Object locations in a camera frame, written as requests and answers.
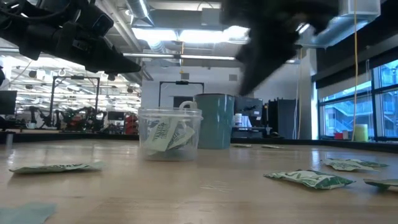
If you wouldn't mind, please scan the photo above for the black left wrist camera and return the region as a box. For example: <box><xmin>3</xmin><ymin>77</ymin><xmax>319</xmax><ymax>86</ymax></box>
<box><xmin>82</xmin><ymin>4</ymin><xmax>115</xmax><ymax>37</ymax></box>

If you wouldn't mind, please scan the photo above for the black monitor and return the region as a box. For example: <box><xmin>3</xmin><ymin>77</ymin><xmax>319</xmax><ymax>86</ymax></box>
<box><xmin>107</xmin><ymin>111</ymin><xmax>125</xmax><ymax>122</ymax></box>
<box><xmin>0</xmin><ymin>90</ymin><xmax>18</xmax><ymax>115</ymax></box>

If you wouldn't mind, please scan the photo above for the black cabinet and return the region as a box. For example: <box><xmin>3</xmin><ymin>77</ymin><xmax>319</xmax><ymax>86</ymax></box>
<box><xmin>267</xmin><ymin>98</ymin><xmax>298</xmax><ymax>140</ymax></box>

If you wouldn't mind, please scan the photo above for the black appliance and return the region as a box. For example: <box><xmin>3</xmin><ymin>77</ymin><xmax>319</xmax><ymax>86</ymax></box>
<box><xmin>233</xmin><ymin>95</ymin><xmax>265</xmax><ymax>139</ymax></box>

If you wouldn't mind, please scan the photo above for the red object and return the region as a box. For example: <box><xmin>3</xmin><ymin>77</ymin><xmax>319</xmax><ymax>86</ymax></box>
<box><xmin>124</xmin><ymin>113</ymin><xmax>139</xmax><ymax>135</ymax></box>

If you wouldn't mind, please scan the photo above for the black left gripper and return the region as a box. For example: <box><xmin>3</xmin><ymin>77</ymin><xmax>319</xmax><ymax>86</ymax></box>
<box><xmin>18</xmin><ymin>21</ymin><xmax>141</xmax><ymax>74</ymax></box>

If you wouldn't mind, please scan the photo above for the white handle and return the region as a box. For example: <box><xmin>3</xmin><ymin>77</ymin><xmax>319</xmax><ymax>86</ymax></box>
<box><xmin>179</xmin><ymin>100</ymin><xmax>198</xmax><ymax>110</ymax></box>

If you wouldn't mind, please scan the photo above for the yellow-green cylinder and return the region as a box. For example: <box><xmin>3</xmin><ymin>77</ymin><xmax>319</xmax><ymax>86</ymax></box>
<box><xmin>354</xmin><ymin>123</ymin><xmax>369</xmax><ymax>142</ymax></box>

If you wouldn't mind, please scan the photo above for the black metal frame stand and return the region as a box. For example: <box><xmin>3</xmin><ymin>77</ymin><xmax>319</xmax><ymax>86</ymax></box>
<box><xmin>50</xmin><ymin>75</ymin><xmax>101</xmax><ymax>131</ymax></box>

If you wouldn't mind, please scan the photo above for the clear plastic container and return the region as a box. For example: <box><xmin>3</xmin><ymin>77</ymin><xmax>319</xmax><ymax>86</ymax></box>
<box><xmin>137</xmin><ymin>107</ymin><xmax>203</xmax><ymax>162</ymax></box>

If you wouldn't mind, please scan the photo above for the black table edge rail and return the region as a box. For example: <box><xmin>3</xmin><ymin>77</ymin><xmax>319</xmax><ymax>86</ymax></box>
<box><xmin>0</xmin><ymin>130</ymin><xmax>398</xmax><ymax>154</ymax></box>

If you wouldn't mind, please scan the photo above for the teal mug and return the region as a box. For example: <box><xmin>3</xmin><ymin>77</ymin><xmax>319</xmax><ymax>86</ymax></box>
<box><xmin>194</xmin><ymin>93</ymin><xmax>236</xmax><ymax>150</ymax></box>

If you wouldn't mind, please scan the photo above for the long ceiling light tube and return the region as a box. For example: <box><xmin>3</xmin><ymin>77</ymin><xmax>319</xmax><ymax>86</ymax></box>
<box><xmin>123</xmin><ymin>52</ymin><xmax>242</xmax><ymax>63</ymax></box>

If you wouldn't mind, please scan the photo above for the distant black robot station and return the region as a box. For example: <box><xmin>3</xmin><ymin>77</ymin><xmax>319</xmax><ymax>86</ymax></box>
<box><xmin>29</xmin><ymin>105</ymin><xmax>105</xmax><ymax>132</ymax></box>

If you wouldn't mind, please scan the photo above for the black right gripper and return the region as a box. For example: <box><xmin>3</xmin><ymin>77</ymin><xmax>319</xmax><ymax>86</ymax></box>
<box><xmin>220</xmin><ymin>0</ymin><xmax>340</xmax><ymax>95</ymax></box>

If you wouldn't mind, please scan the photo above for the grey table post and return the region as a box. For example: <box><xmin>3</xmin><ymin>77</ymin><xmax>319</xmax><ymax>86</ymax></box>
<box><xmin>2</xmin><ymin>130</ymin><xmax>15</xmax><ymax>153</ymax></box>

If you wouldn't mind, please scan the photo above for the yellow hanging cable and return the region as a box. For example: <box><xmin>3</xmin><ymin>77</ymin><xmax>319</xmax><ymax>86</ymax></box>
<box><xmin>351</xmin><ymin>0</ymin><xmax>359</xmax><ymax>142</ymax></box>
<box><xmin>179</xmin><ymin>41</ymin><xmax>185</xmax><ymax>75</ymax></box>

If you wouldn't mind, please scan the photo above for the black frame with camera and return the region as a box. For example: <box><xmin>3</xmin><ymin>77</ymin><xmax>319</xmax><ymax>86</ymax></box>
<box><xmin>158</xmin><ymin>80</ymin><xmax>205</xmax><ymax>108</ymax></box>

